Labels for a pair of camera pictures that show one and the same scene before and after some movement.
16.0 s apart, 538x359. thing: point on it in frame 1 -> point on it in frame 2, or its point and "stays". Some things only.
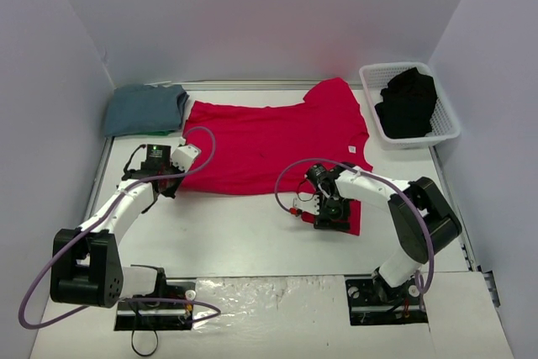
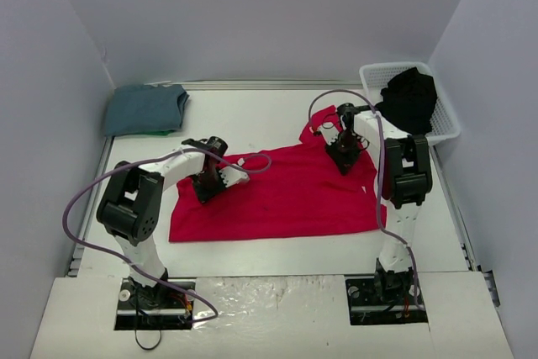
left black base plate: x=160 y=314 stays
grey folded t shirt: x=141 y=108 stays
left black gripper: x=169 y=182 -> x=208 y=191
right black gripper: x=332 y=224 -> x=345 y=158
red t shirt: x=268 y=150 -> x=290 y=190
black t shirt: x=407 y=108 stays
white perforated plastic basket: x=445 y=126 stays
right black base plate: x=371 y=301 stays
